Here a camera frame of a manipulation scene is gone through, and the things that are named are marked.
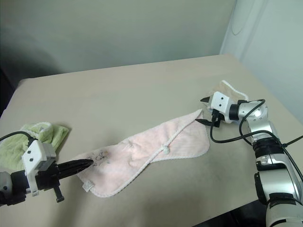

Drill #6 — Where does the beige cloth with white trim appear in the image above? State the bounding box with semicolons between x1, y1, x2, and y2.
206;80;249;112

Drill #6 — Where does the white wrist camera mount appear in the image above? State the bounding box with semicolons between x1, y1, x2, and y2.
208;91;232;124
21;140;57;197

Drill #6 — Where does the green towel with white trim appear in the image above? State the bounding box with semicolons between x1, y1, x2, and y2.
0;121;70;171

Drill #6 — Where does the black cable tie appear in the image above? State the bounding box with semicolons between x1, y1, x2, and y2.
282;135;303;147

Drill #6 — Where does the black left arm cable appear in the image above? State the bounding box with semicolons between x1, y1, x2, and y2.
0;131;34;145

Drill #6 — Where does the thin grey wall wire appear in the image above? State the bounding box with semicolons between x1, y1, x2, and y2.
229;0;247;35

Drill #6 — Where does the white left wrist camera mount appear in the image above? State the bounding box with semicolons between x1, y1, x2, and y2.
21;140;57;197

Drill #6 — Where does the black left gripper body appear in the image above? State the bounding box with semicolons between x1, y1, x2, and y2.
35;163;65;203

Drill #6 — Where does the pink towel with white trim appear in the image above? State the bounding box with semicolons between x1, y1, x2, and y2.
76;108;211;198

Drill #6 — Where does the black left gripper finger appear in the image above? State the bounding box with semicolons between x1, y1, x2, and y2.
60;164;92;178
57;159;94;172

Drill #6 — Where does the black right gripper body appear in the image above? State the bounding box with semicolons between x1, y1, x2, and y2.
211;109;223;129

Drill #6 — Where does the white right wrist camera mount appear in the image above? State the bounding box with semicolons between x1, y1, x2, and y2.
208;91;232;124

